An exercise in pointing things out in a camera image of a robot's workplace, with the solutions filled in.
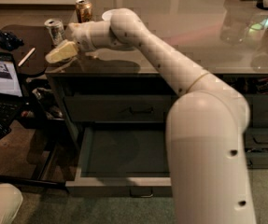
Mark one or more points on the grey top drawer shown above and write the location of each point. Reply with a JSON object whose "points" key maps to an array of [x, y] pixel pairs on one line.
{"points": [[123, 108]]}

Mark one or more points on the gold soda can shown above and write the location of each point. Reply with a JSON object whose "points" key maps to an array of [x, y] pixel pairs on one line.
{"points": [[84, 10]]}

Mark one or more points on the right top drawer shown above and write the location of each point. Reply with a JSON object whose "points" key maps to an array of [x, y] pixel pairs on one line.
{"points": [[260, 110]]}

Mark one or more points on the white ceramic bowl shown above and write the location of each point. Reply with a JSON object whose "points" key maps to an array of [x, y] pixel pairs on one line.
{"points": [[107, 15]]}

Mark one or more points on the right middle drawer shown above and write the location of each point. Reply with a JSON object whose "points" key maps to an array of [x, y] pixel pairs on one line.
{"points": [[256, 138]]}

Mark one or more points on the white pen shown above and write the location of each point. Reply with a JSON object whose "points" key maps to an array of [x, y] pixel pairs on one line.
{"points": [[26, 57]]}

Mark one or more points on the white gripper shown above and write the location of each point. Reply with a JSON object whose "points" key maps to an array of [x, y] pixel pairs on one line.
{"points": [[77, 34]]}

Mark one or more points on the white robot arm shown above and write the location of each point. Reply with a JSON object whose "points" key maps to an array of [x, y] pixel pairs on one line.
{"points": [[204, 127]]}

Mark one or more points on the open middle drawer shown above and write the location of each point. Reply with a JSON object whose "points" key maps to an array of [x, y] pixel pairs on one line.
{"points": [[122, 160]]}

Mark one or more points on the right bottom drawer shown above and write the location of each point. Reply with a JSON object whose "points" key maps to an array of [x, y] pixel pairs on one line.
{"points": [[257, 160]]}

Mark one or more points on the snack bag in shelf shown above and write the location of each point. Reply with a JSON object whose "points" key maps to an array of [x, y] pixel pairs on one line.
{"points": [[250, 85]]}

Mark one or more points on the blue crumpled object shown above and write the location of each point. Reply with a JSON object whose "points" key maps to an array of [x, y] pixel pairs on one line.
{"points": [[9, 42]]}

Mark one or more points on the silver redbull can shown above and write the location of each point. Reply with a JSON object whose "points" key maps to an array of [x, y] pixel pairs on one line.
{"points": [[56, 30]]}

